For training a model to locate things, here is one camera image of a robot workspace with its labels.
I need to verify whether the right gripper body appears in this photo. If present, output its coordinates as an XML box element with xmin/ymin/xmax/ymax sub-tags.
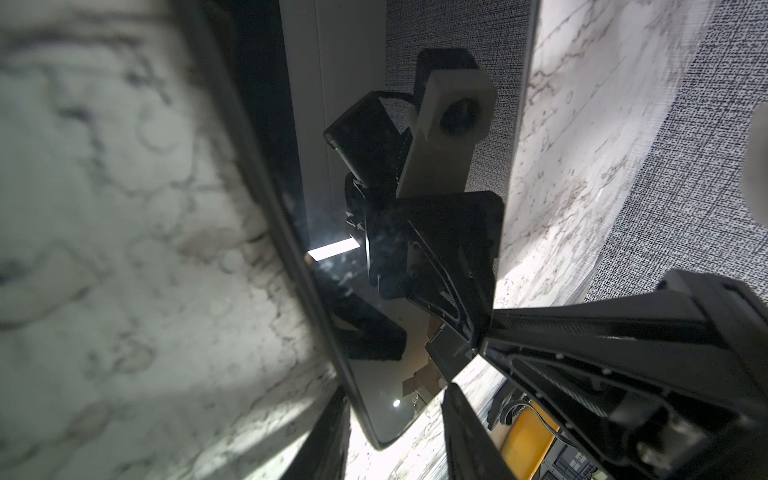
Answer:
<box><xmin>623</xmin><ymin>383</ymin><xmax>767</xmax><ymax>479</ymax></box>

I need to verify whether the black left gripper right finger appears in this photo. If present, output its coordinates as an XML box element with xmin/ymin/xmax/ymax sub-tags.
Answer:
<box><xmin>441</xmin><ymin>383</ymin><xmax>515</xmax><ymax>480</ymax></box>

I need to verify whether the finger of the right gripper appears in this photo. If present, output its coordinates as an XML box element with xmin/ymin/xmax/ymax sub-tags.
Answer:
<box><xmin>481</xmin><ymin>350</ymin><xmax>720</xmax><ymax>479</ymax></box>
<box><xmin>480</xmin><ymin>270</ymin><xmax>767</xmax><ymax>389</ymax></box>

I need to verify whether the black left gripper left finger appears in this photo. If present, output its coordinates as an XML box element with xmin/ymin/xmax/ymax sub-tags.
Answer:
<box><xmin>281</xmin><ymin>387</ymin><xmax>351</xmax><ymax>480</ymax></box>

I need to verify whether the black phone with camera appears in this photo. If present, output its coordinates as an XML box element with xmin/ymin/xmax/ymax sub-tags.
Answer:
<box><xmin>170</xmin><ymin>0</ymin><xmax>397</xmax><ymax>451</ymax></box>

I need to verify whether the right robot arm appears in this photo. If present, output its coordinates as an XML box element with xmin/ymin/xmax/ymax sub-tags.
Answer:
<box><xmin>480</xmin><ymin>270</ymin><xmax>767</xmax><ymax>479</ymax></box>

